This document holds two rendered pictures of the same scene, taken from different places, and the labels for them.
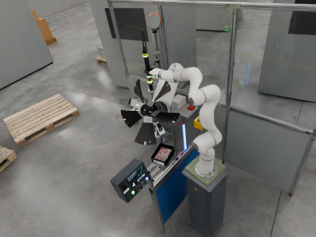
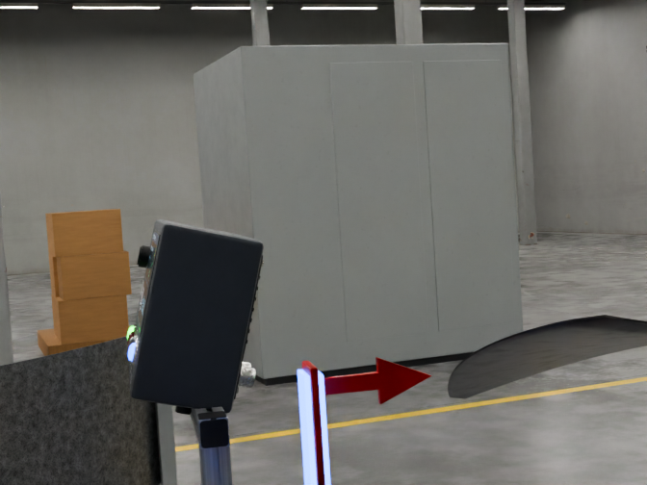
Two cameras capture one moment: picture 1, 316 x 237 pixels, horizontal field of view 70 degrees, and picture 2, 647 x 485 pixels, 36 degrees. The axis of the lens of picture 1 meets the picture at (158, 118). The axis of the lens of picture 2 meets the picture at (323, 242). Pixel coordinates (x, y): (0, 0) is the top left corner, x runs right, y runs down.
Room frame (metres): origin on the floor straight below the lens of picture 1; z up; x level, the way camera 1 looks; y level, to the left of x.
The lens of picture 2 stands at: (1.85, -0.64, 1.28)
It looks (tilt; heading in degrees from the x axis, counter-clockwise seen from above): 3 degrees down; 122
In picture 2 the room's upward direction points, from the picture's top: 4 degrees counter-clockwise
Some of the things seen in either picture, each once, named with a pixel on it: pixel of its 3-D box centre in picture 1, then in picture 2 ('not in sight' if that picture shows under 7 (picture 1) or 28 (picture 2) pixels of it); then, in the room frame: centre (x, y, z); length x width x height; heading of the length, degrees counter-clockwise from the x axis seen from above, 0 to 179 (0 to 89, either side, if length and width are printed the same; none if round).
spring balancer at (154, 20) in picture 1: (154, 20); not in sight; (2.53, -0.13, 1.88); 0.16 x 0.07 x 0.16; 78
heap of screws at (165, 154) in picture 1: (162, 154); not in sight; (1.57, 0.01, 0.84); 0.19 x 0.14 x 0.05; 147
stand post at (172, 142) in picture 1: (171, 133); not in sight; (2.16, -0.14, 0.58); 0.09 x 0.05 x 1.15; 43
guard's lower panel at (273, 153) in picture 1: (197, 125); not in sight; (2.32, -0.51, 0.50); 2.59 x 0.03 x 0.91; 43
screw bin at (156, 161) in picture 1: (163, 154); not in sight; (1.57, 0.01, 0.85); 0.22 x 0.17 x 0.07; 147
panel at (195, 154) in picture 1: (183, 181); not in sight; (1.50, -0.16, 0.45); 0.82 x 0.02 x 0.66; 133
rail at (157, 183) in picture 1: (180, 158); not in sight; (1.50, -0.16, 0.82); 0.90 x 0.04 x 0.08; 133
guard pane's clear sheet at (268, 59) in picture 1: (194, 55); not in sight; (2.32, -0.51, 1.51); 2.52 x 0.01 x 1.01; 43
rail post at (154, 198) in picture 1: (158, 214); not in sight; (1.20, 0.16, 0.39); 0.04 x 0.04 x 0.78; 43
